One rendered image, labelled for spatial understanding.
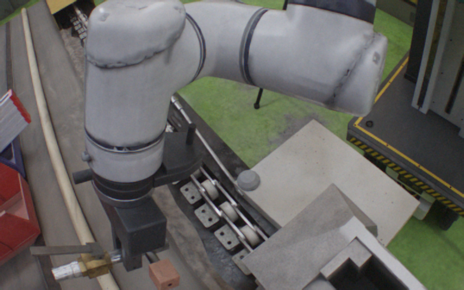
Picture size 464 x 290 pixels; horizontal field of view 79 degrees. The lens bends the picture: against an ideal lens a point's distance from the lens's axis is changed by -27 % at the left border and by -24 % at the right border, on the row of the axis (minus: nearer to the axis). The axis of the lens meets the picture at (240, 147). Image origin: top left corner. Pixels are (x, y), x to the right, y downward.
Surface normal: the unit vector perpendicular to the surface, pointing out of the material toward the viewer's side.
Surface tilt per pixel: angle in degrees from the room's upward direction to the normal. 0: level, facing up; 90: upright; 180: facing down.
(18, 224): 92
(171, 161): 25
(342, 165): 0
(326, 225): 38
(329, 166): 0
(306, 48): 56
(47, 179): 0
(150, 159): 97
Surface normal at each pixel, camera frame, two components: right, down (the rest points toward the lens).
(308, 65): -0.49, 0.46
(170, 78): 0.84, 0.46
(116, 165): 0.09, 0.61
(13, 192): 0.57, 0.57
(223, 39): -0.47, 0.21
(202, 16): 0.58, -0.45
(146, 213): 0.22, -0.78
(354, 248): -0.27, -0.51
